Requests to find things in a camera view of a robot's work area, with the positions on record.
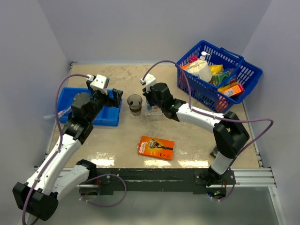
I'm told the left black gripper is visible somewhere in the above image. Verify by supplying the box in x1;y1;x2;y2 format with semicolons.
86;81;122;122

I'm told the dark smoked plastic cup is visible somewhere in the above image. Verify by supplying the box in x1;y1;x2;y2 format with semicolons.
127;94;143;116

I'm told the pink toothbrush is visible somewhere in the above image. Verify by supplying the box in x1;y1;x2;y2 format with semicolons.
43;107;72;120

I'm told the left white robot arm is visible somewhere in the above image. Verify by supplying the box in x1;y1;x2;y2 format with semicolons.
12;89;123;224

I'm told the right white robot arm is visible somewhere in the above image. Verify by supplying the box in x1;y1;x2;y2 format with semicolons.
142;82;249;184

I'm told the clear textured acrylic tray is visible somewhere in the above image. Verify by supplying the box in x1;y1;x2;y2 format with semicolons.
128;101;166;119

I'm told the blue plastic bin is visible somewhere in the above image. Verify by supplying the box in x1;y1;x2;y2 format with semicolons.
57;87;121;127

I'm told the small red box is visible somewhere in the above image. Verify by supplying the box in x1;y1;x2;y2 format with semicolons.
189;55;198;63

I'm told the orange razor box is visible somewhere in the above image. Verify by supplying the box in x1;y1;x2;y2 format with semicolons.
137;135;175;161

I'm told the green sponge pack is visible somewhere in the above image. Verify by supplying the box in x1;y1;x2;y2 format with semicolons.
212;68;234;86

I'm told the white pump bottle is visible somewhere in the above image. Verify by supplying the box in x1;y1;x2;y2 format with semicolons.
200;51;210;60

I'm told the yellow sponge pack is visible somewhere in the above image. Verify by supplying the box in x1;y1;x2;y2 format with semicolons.
209;64;224;75

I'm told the blue shopping basket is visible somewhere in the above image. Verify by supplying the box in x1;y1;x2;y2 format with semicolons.
177;40;263;113

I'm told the orange pink box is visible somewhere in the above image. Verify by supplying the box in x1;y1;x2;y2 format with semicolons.
218;82;244;97

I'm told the black green razor package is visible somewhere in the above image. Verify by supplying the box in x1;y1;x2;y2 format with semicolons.
210;146;218;158

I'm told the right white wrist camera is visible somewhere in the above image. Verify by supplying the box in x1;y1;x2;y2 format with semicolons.
140;73;157;93

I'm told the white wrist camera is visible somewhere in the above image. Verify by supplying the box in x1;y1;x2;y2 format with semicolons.
140;73;157;93
86;75;110;95

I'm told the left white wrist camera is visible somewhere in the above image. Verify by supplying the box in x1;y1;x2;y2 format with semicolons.
86;75;110;95

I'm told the black aluminium base frame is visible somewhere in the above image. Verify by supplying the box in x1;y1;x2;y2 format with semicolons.
29;164;279;202

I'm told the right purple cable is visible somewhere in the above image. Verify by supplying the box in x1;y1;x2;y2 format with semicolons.
140;60;274;202

